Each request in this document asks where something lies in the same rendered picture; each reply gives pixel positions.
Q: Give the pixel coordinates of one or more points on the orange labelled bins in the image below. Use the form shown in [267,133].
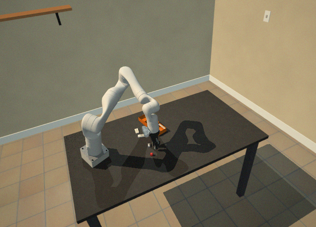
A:
[143,120]

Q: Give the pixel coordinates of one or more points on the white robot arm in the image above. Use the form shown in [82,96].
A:
[92,124]

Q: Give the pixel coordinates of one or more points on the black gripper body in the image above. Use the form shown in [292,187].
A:
[154,135]

